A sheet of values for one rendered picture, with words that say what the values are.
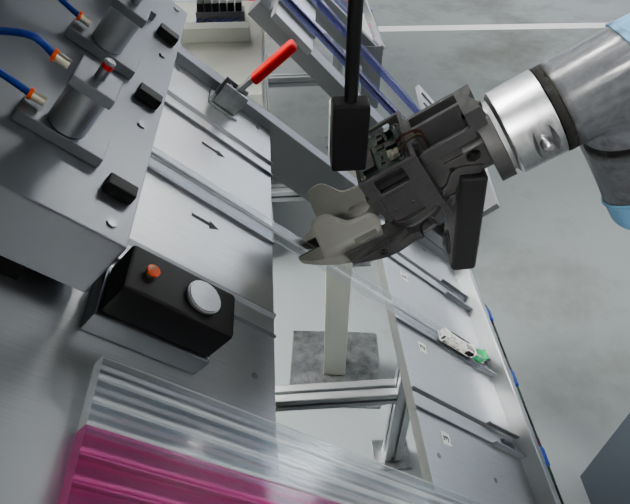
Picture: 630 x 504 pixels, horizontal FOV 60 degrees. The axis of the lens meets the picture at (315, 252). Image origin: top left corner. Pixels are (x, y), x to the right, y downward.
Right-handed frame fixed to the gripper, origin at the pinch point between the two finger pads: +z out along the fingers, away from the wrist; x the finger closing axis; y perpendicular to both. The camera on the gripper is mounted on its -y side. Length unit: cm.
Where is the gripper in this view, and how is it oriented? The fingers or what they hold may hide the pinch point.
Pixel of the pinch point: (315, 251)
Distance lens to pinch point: 54.4
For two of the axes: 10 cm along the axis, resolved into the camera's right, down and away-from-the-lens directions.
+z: -8.4, 4.3, 3.3
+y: -5.4, -5.8, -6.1
